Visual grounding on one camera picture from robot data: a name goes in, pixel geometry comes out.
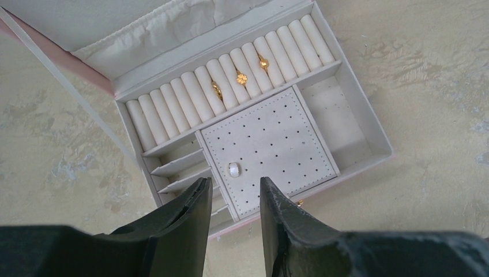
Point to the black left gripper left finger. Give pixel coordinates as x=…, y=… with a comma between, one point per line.
x=169, y=241

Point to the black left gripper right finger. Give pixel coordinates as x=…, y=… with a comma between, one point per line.
x=297, y=244

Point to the gold hoop earring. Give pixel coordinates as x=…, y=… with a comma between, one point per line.
x=241, y=78
x=217, y=90
x=263, y=63

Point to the pink jewelry box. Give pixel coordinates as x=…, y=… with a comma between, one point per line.
x=307, y=123

